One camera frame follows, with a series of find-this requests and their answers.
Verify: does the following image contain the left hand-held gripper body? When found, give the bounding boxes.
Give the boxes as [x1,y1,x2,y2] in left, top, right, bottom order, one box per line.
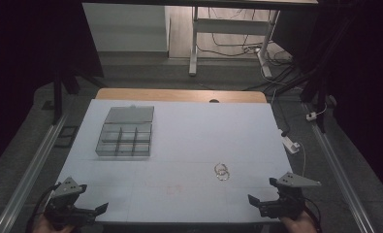
[43,177,98,228]

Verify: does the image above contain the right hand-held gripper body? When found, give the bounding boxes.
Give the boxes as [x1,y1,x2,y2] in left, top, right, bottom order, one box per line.
[259,172,322,221]

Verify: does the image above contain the silver metal ring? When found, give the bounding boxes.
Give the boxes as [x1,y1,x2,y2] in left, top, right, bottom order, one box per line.
[216,170,231,182]
[213,162,228,175]

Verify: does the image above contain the clear plastic compartment box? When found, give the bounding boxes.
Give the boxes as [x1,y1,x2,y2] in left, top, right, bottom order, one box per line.
[95,105,155,158]

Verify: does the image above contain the person's right hand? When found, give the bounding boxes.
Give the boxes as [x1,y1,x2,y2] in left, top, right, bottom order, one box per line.
[279,210,318,233]

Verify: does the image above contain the person's left hand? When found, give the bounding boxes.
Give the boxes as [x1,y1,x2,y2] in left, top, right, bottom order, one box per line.
[32,213,78,233]

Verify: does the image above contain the white table mat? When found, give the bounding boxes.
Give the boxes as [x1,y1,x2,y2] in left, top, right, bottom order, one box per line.
[56,98,294,225]

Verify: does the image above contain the black stand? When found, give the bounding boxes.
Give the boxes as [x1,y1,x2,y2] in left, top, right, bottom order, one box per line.
[51,61,108,125]
[270,18,342,134]

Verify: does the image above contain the white power strip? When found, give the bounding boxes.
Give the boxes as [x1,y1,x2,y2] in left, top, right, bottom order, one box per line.
[255,48,274,79]

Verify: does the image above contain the wooden table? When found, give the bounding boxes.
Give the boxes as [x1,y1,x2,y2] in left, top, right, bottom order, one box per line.
[95,87,268,104]

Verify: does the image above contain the white cabinet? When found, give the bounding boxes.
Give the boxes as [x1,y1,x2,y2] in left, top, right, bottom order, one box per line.
[81,2,172,53]

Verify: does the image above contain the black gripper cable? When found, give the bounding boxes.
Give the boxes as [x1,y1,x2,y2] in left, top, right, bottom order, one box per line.
[303,197,323,233]
[24,183,61,233]

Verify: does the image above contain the white thin cable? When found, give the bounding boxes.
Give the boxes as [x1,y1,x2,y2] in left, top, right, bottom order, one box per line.
[297,141,307,179]

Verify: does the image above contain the aluminium rail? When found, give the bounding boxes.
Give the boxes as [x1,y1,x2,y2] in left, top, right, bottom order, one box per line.
[309,121,376,233]
[0,114,69,233]

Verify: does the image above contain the black floor cables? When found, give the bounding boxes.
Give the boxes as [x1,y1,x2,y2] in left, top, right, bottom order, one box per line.
[195,7,304,92]

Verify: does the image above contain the white desk frame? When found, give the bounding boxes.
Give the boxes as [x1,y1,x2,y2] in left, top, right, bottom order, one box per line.
[188,6,281,79]

